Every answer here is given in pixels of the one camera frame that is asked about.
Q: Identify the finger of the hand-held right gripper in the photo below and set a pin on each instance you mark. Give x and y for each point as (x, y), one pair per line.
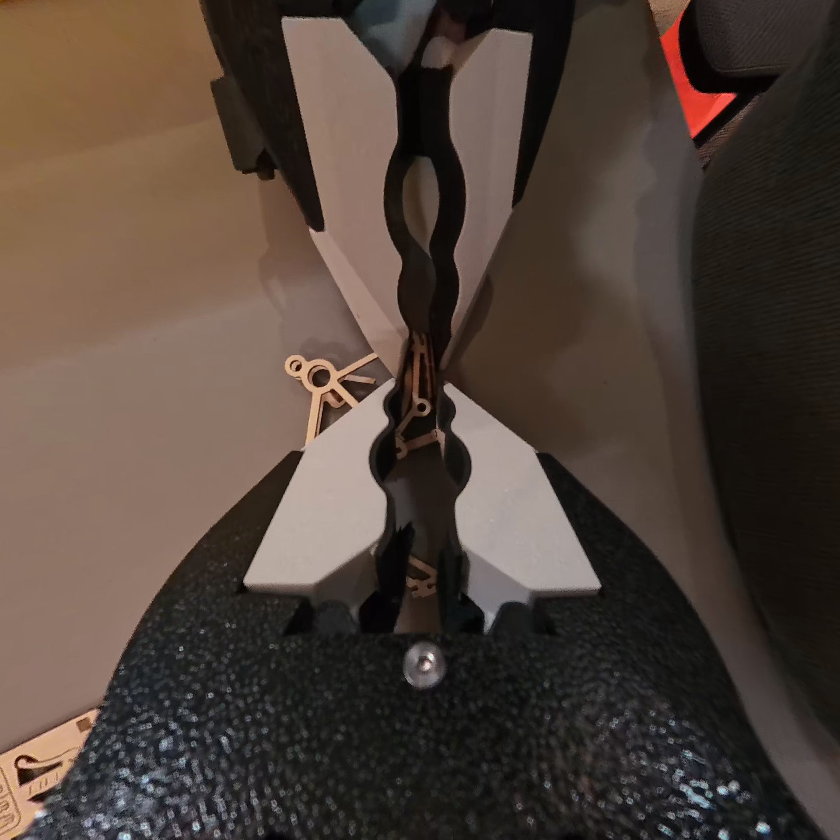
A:
(492, 131)
(341, 131)

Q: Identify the red panel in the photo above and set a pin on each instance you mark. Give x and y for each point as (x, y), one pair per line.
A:
(705, 108)

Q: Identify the slotted wooden strip part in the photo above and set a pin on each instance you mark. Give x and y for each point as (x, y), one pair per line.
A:
(418, 367)

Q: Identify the wide wooden parts sheet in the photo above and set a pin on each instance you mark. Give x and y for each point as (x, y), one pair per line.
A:
(46, 748)

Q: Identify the black office chair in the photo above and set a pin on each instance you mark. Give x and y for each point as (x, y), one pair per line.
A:
(774, 394)

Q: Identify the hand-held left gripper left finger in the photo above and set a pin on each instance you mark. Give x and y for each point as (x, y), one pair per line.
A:
(315, 518)

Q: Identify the small notched wooden part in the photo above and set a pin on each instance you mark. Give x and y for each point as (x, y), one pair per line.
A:
(420, 581)

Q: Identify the wooden model frame part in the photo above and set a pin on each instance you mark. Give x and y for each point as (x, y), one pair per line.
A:
(308, 371)

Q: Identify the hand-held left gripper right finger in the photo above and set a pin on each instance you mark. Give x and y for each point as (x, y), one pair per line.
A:
(518, 525)

